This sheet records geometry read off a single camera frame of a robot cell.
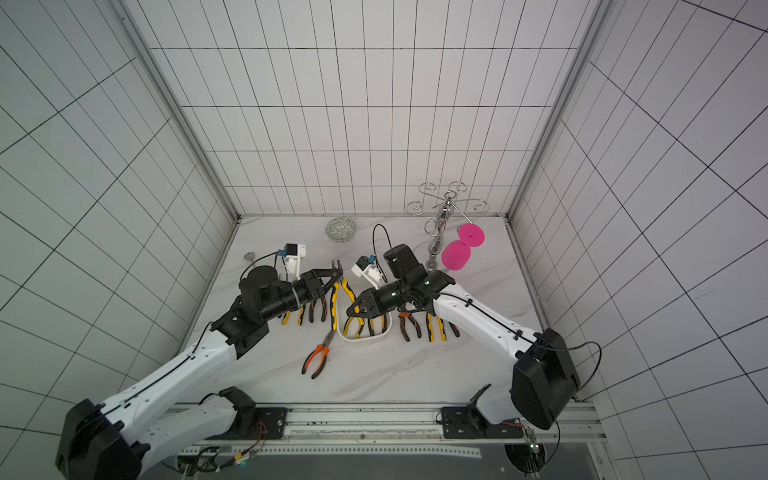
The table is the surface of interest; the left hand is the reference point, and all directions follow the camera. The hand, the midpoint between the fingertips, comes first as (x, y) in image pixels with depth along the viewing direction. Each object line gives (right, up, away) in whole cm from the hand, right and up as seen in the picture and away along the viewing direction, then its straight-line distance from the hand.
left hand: (338, 279), depth 73 cm
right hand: (+2, -9, -3) cm, 10 cm away
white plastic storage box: (+3, -17, +16) cm, 24 cm away
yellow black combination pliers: (+26, -17, +16) cm, 35 cm away
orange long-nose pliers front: (-6, -22, +12) cm, 26 cm away
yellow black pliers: (-9, -6, -10) cm, 15 cm away
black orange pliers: (-8, -13, +19) cm, 24 cm away
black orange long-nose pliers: (+19, -14, +18) cm, 30 cm away
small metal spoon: (-38, +4, +34) cm, 51 cm away
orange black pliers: (+33, -18, +16) cm, 41 cm away
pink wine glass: (+34, +5, +18) cm, 39 cm away
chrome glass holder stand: (+29, +20, +10) cm, 37 cm away
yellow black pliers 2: (0, -3, -4) cm, 5 cm away
